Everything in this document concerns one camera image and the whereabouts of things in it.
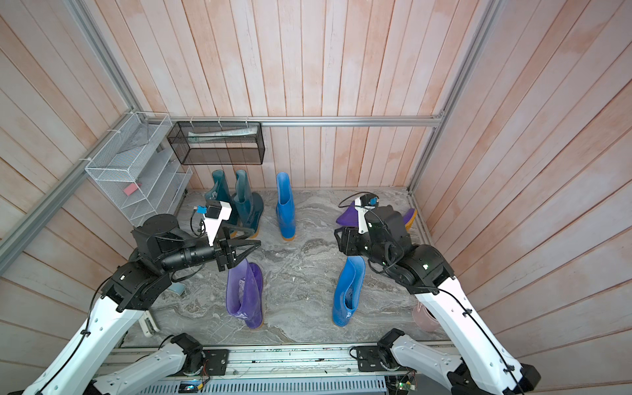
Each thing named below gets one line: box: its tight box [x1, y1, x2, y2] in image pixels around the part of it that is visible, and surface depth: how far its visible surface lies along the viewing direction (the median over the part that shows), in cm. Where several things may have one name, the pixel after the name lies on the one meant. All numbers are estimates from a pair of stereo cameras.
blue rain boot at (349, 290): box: [332, 255, 367, 327], surface depth 67 cm
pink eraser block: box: [123, 182, 139, 196], surface depth 84 cm
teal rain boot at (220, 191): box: [204, 169, 233, 203], surface depth 90 cm
